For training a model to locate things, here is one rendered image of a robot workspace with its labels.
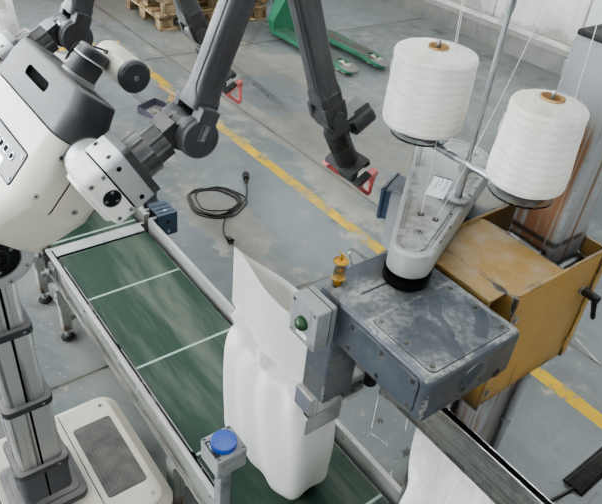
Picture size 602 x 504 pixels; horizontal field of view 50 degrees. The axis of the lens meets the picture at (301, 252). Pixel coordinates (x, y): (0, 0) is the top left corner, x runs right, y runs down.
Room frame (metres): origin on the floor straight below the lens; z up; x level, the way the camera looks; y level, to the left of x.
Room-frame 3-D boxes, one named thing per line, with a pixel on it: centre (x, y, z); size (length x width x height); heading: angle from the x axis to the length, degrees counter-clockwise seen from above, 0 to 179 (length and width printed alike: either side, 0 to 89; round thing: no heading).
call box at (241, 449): (0.92, 0.13, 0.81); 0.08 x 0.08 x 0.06; 41
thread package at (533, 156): (1.04, -0.39, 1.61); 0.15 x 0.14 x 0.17; 41
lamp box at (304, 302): (0.88, -0.04, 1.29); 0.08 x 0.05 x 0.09; 41
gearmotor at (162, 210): (2.57, 0.74, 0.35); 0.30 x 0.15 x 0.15; 41
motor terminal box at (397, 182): (1.38, -0.23, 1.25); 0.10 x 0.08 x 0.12; 156
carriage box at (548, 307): (1.14, -0.46, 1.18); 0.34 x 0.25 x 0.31; 131
